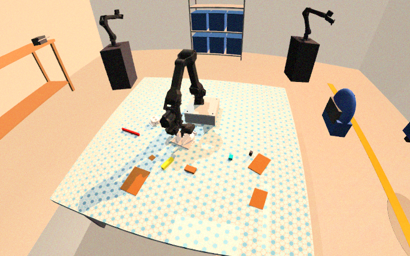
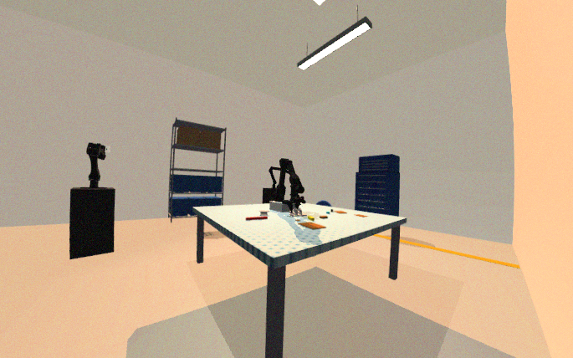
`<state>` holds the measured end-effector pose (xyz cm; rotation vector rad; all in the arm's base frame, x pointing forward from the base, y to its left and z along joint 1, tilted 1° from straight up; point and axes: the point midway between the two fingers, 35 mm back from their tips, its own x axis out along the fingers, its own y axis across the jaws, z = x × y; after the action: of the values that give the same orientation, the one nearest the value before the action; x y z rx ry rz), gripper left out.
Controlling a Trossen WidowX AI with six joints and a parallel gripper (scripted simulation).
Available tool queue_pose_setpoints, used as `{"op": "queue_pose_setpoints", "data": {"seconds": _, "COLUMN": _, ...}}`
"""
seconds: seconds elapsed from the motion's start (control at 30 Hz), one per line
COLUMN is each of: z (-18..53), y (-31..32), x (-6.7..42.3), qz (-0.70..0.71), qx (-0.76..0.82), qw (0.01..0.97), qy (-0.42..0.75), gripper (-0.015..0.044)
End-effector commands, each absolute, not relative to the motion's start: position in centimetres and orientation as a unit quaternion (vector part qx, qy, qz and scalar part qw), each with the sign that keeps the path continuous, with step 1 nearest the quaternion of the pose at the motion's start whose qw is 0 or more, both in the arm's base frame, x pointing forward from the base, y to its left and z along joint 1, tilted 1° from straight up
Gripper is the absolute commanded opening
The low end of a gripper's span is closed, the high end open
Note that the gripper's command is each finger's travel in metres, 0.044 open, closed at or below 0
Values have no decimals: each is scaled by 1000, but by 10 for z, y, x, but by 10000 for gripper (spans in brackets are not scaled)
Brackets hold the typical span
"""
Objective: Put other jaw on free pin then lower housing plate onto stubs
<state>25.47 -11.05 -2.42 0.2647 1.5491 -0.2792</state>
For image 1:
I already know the yellow rectangular bar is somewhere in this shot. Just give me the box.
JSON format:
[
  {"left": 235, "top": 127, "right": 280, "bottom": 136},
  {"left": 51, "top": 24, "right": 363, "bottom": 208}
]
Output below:
[{"left": 161, "top": 157, "right": 174, "bottom": 169}]

